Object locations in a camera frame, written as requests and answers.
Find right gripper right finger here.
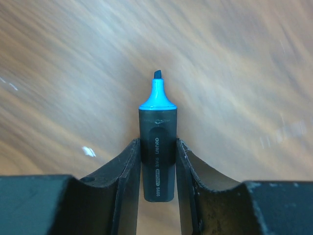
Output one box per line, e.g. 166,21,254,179
176,139,247,235

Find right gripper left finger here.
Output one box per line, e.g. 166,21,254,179
80,139,141,235

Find black blue highlighter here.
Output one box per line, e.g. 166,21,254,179
138,70,178,202

